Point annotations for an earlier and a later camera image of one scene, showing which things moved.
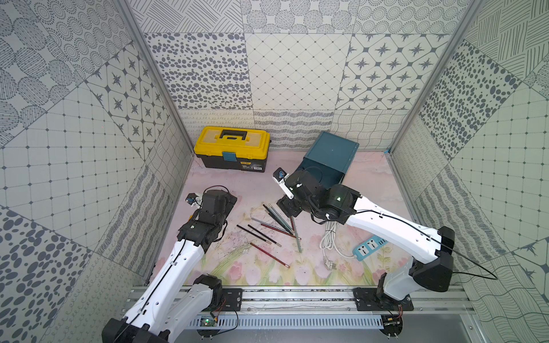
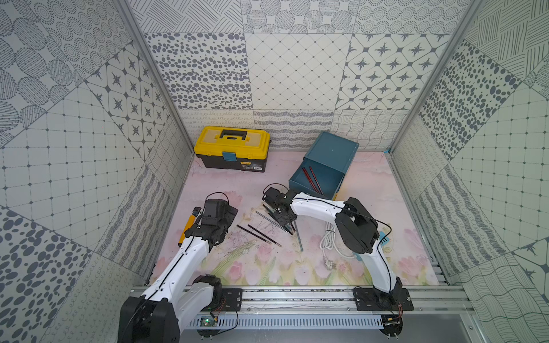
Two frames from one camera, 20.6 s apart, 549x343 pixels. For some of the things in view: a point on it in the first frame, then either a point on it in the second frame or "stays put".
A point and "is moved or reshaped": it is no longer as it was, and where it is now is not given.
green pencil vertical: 297,234 stays put
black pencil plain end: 276,219 stays put
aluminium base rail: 337,309 stays put
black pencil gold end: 264,235 stays put
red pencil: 278,230 is moved or reshaped
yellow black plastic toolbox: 234,148 stays put
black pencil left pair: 254,234 stays put
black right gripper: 285,204 → 283,222
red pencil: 272,256 is moved or reshaped
